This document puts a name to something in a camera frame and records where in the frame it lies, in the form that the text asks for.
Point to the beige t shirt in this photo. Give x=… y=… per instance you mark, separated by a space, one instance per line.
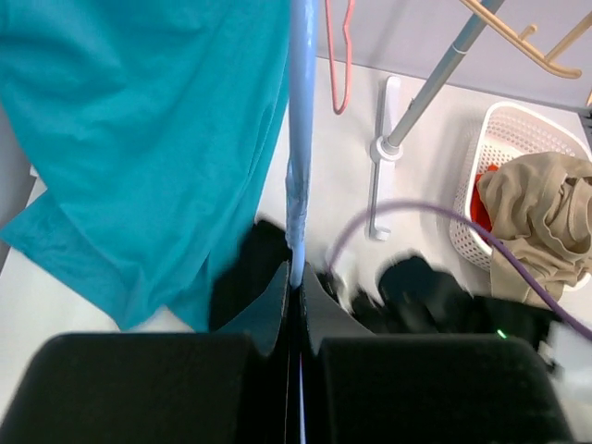
x=540 y=209

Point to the orange t shirt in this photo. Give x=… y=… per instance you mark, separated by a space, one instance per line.
x=478 y=212

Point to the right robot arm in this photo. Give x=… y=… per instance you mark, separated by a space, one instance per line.
x=431 y=364

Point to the white perforated plastic basket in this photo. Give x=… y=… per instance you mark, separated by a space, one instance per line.
x=509 y=131

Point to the light blue wire hanger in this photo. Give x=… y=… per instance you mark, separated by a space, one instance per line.
x=302 y=66

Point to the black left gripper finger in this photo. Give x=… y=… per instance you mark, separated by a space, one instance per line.
x=263 y=323

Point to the silver clothes rack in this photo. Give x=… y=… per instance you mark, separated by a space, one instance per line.
x=387 y=148

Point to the black t shirt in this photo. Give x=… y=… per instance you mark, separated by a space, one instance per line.
x=263 y=249

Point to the beige plastic hanger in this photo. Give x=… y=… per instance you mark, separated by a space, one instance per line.
x=520 y=41

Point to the teal t shirt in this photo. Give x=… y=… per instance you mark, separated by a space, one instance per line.
x=152 y=125

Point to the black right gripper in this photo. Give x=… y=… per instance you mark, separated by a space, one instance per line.
x=414 y=298

